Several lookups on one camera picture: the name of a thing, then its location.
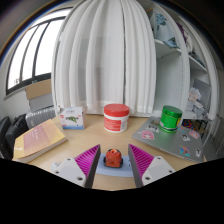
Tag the orange charger block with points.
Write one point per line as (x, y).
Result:
(112, 156)

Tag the black bag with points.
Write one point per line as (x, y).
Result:
(11, 133)

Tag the small white printed box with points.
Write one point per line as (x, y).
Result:
(72, 118)

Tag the grey ribbed suitcase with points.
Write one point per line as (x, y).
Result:
(40, 117)

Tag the green round tin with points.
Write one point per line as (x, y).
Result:
(170, 118)

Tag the grey storage box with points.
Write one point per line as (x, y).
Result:
(41, 102)

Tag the black-framed window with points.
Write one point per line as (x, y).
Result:
(33, 53)

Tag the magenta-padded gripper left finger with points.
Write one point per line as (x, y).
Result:
(71, 170)

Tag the white curtain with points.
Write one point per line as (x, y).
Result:
(103, 56)

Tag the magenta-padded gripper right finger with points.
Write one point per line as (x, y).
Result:
(156, 169)

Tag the brown cardboard box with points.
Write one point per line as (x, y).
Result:
(38, 88)

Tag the silver laptop with stickers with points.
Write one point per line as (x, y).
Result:
(166, 141)

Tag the white jar with red lid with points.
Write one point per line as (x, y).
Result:
(116, 121)

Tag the yellow paperback book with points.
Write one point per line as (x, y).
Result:
(38, 138)

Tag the white shelf unit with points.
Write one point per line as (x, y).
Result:
(168, 73)

